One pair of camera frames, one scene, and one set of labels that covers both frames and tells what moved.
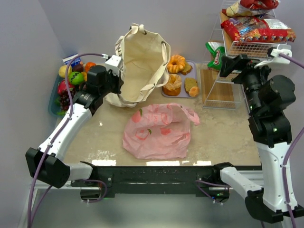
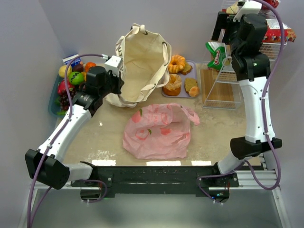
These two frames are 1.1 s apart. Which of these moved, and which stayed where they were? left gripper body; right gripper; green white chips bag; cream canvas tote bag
Moved: right gripper
Stayed: left gripper body; cream canvas tote bag; green white chips bag
